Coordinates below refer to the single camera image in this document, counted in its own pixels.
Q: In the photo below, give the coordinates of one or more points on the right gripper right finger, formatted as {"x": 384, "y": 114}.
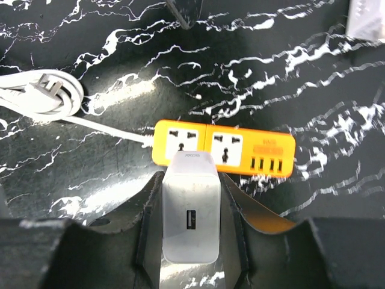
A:
{"x": 262, "y": 250}

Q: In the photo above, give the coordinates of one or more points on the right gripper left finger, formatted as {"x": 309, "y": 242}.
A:
{"x": 125, "y": 253}

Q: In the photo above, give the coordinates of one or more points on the white USB charger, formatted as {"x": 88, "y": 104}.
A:
{"x": 191, "y": 202}

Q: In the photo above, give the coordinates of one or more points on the orange power strip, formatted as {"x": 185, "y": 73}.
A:
{"x": 202, "y": 149}

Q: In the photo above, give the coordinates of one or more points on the black marble mat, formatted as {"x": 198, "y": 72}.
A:
{"x": 280, "y": 66}

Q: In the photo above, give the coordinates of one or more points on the white cube adapter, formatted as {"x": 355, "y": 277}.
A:
{"x": 366, "y": 20}

